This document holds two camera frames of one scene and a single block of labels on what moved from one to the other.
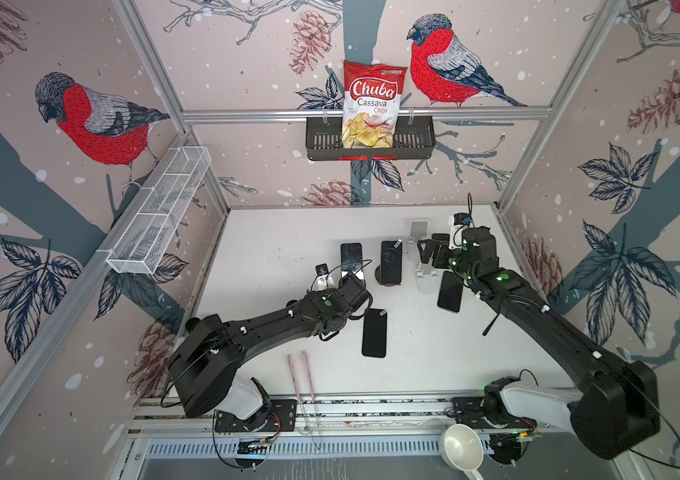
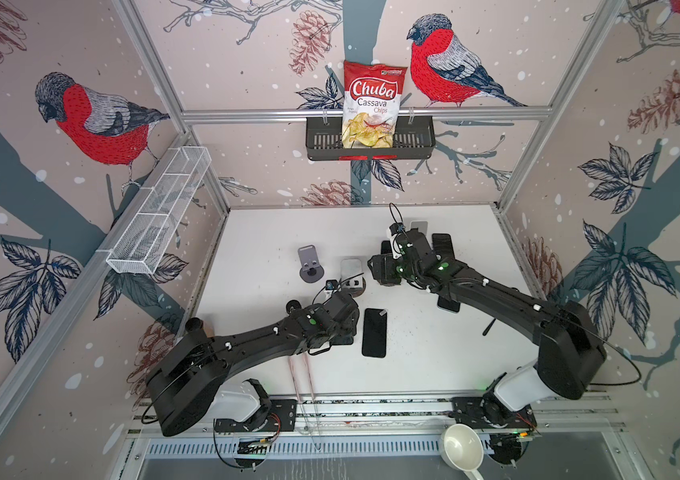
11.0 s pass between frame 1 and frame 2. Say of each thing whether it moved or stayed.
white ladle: stayed
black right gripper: moved
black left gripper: moved
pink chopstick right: stayed
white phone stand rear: stayed
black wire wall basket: stayed
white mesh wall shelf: stayed
